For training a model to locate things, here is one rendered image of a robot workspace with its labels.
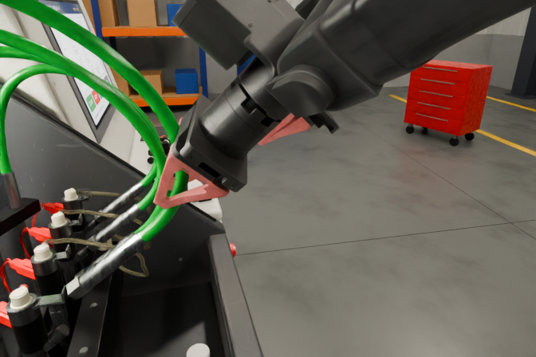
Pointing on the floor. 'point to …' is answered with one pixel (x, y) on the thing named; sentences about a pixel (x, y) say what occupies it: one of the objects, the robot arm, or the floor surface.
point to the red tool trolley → (447, 97)
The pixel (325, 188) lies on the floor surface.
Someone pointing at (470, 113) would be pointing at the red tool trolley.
